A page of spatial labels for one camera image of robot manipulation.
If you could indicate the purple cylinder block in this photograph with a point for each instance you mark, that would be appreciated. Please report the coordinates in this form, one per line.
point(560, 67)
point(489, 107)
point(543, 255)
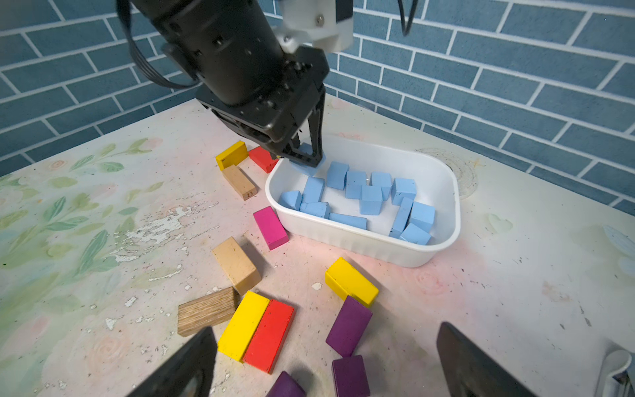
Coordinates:
point(286, 386)

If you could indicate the white tape roll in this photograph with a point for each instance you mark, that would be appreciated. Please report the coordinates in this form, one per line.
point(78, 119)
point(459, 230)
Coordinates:
point(467, 179)

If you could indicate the long yellow block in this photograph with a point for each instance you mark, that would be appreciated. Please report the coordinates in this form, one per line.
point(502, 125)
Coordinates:
point(234, 155)

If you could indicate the small purple cube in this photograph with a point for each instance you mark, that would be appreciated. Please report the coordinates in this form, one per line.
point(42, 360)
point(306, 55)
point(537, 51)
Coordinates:
point(350, 378)

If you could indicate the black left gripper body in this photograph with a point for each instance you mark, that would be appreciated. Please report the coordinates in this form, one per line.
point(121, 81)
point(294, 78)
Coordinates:
point(248, 82)

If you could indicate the magenta rectangular block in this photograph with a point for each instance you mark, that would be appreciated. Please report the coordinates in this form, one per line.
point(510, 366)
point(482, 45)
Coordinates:
point(271, 228)

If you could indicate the light blue block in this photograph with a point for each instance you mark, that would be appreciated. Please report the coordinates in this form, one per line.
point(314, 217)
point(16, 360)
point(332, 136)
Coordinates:
point(403, 188)

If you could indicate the dark wood block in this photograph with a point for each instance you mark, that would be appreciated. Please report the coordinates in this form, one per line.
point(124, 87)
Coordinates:
point(207, 311)

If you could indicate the light wood square block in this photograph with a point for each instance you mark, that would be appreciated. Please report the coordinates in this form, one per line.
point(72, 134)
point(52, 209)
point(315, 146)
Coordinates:
point(237, 266)

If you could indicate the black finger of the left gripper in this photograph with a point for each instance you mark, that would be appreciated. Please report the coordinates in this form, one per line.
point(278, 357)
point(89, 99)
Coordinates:
point(292, 150)

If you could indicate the white plastic tub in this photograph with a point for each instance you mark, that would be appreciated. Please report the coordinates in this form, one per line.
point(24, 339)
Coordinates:
point(347, 203)

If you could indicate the natural wood plank block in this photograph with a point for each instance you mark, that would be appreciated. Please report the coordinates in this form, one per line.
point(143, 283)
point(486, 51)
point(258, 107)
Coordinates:
point(240, 182)

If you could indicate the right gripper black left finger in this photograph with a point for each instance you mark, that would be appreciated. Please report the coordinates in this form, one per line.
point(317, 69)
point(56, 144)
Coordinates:
point(189, 372)

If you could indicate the yellow block near tub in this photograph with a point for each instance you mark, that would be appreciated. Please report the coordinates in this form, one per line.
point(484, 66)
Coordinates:
point(345, 281)

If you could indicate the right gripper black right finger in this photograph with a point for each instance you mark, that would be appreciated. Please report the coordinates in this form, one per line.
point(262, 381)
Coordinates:
point(469, 371)

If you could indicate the red rectangular block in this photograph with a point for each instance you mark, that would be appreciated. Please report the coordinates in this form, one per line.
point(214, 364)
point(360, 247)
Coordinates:
point(264, 159)

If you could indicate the purple wedge block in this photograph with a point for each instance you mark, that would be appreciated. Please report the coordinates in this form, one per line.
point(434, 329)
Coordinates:
point(349, 327)

